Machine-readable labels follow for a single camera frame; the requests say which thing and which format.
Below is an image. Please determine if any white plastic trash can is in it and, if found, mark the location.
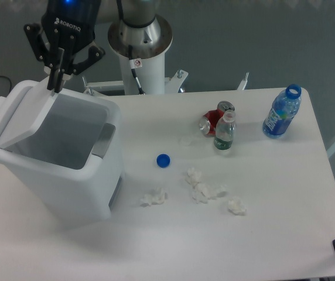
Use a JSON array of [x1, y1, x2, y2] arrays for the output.
[[0, 80, 124, 225]]

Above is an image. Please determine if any crumpled white tissue left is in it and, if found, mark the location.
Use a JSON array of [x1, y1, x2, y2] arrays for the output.
[[140, 187, 168, 207]]

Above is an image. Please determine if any crumpled white tissue top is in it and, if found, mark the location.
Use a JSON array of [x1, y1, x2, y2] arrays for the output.
[[185, 167, 202, 187]]

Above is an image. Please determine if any white trash can lid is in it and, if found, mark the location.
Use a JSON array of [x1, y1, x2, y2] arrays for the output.
[[0, 77, 58, 149]]

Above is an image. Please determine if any blue plastic drink bottle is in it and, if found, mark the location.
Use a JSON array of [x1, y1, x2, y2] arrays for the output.
[[262, 84, 302, 139]]

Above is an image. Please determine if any blue bottle cap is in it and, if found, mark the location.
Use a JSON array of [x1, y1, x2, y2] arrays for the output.
[[156, 153, 171, 168]]

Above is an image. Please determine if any clear green-label water bottle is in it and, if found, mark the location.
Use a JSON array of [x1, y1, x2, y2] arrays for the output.
[[214, 109, 236, 150]]

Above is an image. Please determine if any white pedestal base frame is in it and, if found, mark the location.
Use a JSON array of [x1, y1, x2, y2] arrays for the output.
[[81, 69, 250, 96]]

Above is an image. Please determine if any crumpled white tissue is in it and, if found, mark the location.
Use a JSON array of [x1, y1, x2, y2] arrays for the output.
[[185, 167, 202, 187], [140, 187, 168, 207], [227, 197, 247, 216], [192, 183, 227, 204]]

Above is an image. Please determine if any crumpled white tissue right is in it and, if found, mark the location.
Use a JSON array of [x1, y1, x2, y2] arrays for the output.
[[227, 197, 247, 216]]

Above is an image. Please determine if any crushed red soda can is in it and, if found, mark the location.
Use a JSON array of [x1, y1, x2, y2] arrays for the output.
[[199, 101, 235, 136]]

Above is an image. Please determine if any crumpled white tissue middle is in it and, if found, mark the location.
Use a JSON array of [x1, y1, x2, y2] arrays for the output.
[[192, 183, 227, 204]]

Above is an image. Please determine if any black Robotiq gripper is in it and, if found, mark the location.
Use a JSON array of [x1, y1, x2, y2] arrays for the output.
[[23, 1, 105, 93]]

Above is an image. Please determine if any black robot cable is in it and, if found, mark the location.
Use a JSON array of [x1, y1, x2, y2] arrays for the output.
[[128, 43, 146, 96]]

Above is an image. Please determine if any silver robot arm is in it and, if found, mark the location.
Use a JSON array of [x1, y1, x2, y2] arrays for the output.
[[24, 1, 173, 95]]

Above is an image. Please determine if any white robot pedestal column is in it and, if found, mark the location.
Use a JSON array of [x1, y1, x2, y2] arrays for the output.
[[118, 54, 165, 95]]

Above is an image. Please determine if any clear white bottle cap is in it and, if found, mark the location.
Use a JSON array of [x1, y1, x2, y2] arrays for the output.
[[179, 135, 196, 147]]

